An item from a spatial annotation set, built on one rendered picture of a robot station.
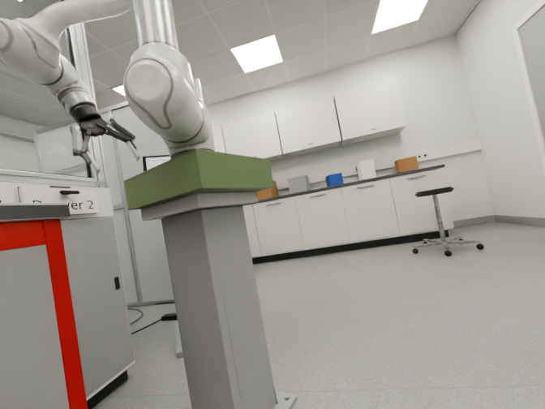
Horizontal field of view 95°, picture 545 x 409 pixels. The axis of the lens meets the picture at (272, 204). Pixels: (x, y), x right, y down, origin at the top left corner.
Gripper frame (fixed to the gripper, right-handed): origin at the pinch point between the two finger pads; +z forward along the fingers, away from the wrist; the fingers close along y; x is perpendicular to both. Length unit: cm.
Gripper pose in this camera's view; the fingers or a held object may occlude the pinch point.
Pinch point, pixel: (118, 162)
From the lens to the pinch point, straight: 102.7
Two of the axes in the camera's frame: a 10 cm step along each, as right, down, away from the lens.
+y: -5.8, 4.3, -6.9
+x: 6.2, -3.2, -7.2
